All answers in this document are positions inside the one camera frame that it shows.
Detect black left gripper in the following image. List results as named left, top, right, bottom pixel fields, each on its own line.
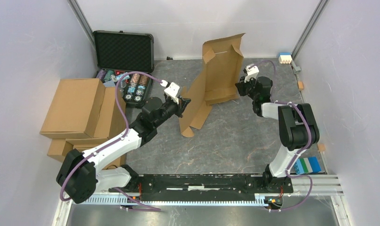
left=154, top=95, right=191, bottom=128

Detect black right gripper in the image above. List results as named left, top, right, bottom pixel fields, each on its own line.
left=234, top=74, right=258, bottom=101

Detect brown cardboard box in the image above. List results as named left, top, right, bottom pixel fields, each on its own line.
left=179, top=33, right=244, bottom=137

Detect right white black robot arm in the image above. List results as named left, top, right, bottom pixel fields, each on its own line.
left=235, top=76, right=320, bottom=192

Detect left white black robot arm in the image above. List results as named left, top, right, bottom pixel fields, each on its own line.
left=56, top=96, right=191, bottom=204

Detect leaning folded cardboard box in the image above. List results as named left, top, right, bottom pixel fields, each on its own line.
left=94, top=87, right=126, bottom=143

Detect large folded cardboard box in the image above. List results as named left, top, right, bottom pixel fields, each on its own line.
left=40, top=79, right=105, bottom=139

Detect blue white toy block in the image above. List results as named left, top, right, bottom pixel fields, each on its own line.
left=278, top=52, right=293, bottom=64

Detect orange wooden block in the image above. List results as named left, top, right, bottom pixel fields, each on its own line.
left=297, top=81, right=304, bottom=91

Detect black poker chip case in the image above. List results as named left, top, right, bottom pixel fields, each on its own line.
left=93, top=31, right=155, bottom=108

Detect tan wooden block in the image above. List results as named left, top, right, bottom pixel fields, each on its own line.
left=317, top=143, right=326, bottom=152

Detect blue green striped block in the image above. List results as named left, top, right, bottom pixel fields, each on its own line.
left=293, top=157, right=322, bottom=175

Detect lower stacked cardboard boxes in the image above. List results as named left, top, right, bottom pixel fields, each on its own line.
left=47, top=138, right=104, bottom=162

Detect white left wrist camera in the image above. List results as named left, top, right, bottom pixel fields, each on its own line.
left=160, top=80, right=182, bottom=104

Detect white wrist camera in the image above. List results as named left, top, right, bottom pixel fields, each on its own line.
left=160, top=80, right=182, bottom=104
left=243, top=64, right=260, bottom=82

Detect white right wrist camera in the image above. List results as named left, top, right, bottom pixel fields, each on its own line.
left=243, top=64, right=260, bottom=82

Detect grey wall bracket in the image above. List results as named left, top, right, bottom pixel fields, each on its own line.
left=290, top=60, right=301, bottom=75

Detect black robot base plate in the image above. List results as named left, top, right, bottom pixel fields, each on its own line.
left=121, top=174, right=293, bottom=202

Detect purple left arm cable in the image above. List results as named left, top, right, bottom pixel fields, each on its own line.
left=59, top=71, right=167, bottom=213

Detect aluminium frame rail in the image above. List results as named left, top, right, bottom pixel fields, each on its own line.
left=79, top=174, right=343, bottom=207

